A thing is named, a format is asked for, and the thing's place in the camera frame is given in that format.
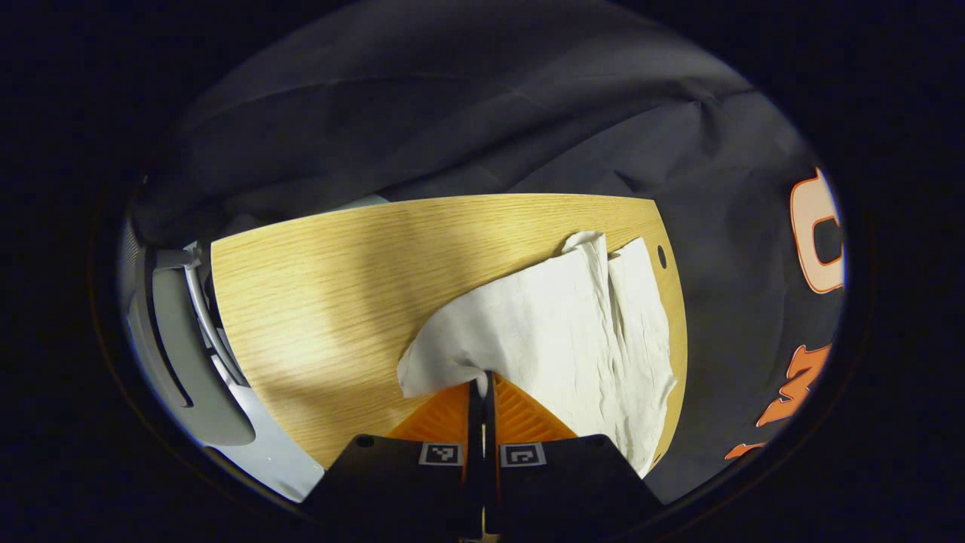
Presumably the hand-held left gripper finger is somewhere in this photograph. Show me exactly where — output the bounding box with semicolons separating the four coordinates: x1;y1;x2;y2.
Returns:
483;370;666;542
300;379;485;542

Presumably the grey chair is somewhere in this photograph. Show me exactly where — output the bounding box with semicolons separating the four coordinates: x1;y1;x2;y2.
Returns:
121;219;259;447

